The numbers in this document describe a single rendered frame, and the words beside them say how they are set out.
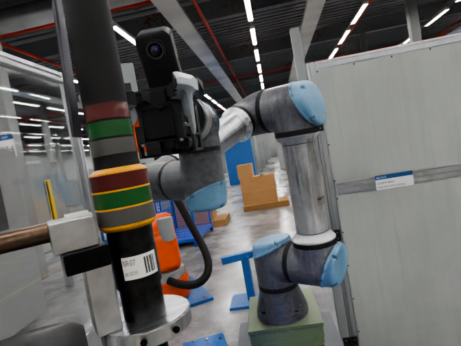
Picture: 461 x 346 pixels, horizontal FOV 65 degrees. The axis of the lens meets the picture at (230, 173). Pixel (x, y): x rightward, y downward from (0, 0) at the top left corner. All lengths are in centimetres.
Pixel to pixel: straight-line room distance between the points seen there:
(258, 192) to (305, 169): 866
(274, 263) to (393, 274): 134
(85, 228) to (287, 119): 69
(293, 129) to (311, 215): 22
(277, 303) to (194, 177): 57
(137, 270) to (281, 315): 83
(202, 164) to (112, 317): 37
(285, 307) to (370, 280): 123
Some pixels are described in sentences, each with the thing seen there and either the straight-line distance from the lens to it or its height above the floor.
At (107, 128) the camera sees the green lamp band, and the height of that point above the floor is 161.
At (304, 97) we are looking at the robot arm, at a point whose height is 168.
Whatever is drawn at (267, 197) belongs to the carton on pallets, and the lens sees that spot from 959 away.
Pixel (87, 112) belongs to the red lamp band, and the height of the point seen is 163.
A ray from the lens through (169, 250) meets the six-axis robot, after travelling 424.
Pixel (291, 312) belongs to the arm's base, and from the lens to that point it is 109.
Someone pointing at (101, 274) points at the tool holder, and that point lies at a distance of 28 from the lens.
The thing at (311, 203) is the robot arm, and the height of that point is 142.
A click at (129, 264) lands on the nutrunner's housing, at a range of 28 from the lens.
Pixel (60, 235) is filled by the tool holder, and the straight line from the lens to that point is 27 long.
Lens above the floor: 158
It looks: 3 degrees down
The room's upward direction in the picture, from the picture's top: 10 degrees counter-clockwise
